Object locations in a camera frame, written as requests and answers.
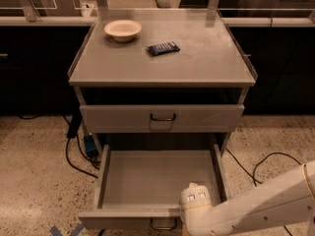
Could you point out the grey drawer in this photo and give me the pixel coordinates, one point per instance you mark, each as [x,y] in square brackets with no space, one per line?
[194,118]
[141,189]

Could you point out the grey drawer cabinet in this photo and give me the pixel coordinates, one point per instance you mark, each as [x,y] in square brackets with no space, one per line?
[209,68]

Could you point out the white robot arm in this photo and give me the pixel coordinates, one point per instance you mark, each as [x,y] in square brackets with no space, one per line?
[284,200]

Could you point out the dark blue snack packet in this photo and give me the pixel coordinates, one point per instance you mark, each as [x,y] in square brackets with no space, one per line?
[163,48]

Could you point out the grey top drawer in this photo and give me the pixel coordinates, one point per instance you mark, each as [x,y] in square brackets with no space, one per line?
[194,118]

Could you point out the blue power adapter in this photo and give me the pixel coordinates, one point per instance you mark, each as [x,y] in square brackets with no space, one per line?
[90,146]

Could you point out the white bowl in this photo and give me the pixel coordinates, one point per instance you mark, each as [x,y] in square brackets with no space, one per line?
[123,30]

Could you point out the black power strip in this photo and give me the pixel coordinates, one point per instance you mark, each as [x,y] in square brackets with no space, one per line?
[74,125]

